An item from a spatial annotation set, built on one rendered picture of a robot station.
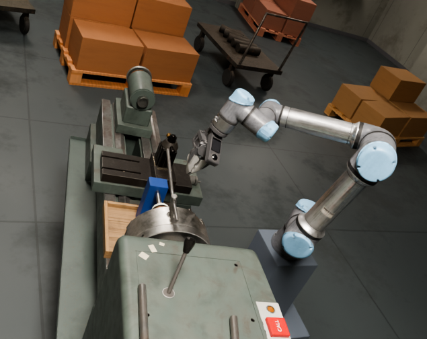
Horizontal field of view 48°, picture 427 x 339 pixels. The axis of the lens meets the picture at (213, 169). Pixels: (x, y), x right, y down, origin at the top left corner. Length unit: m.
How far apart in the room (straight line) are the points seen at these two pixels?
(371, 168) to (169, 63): 3.76
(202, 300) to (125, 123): 1.48
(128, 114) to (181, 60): 2.54
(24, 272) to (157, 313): 1.75
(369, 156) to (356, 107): 4.78
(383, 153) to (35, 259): 2.17
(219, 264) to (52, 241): 1.82
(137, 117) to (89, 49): 2.17
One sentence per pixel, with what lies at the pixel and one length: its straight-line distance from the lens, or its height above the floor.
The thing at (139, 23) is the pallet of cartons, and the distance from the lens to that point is 5.29.
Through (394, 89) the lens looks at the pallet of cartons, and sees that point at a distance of 6.71.
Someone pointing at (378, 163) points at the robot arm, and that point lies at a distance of 1.55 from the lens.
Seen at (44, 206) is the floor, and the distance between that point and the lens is 3.41.
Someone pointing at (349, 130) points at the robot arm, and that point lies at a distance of 1.68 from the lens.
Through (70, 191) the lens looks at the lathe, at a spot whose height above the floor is 0.54.
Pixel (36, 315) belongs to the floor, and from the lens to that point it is 2.82.
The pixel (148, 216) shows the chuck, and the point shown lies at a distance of 1.66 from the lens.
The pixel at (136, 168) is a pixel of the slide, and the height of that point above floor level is 0.97.
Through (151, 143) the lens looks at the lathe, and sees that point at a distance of 2.70.
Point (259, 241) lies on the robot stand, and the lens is 1.99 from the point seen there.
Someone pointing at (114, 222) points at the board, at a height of 0.88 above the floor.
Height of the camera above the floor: 2.27
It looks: 32 degrees down
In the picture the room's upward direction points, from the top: 24 degrees clockwise
